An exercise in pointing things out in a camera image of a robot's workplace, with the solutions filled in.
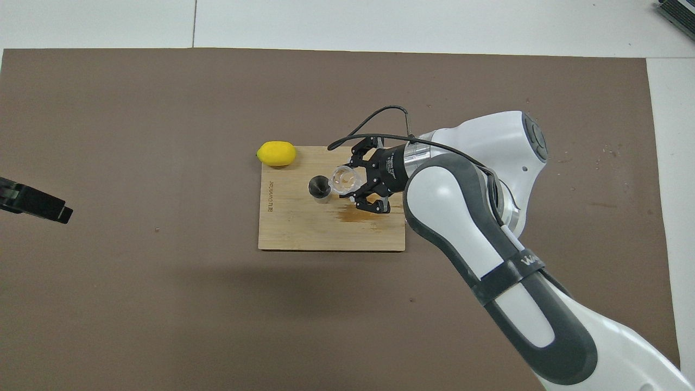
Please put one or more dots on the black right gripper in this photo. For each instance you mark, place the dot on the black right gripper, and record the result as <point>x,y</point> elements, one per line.
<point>386,171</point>

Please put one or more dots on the small clear glass cup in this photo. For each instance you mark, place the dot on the small clear glass cup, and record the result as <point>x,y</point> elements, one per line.
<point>345,181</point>

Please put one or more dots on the steel double jigger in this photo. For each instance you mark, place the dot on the steel double jigger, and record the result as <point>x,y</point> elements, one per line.
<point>319,187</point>

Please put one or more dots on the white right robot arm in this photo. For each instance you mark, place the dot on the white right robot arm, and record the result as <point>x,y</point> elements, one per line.
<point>488,244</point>

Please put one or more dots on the wooden cutting board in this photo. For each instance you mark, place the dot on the wooden cutting board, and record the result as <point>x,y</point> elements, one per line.
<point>304,228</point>

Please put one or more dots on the yellow lemon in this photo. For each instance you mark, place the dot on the yellow lemon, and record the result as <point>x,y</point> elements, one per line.
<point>277,153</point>

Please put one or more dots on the brown table mat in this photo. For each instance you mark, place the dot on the brown table mat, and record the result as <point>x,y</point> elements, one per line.
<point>163,304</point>

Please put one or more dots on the grey striped box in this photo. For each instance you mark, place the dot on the grey striped box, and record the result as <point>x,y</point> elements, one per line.
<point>681,13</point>

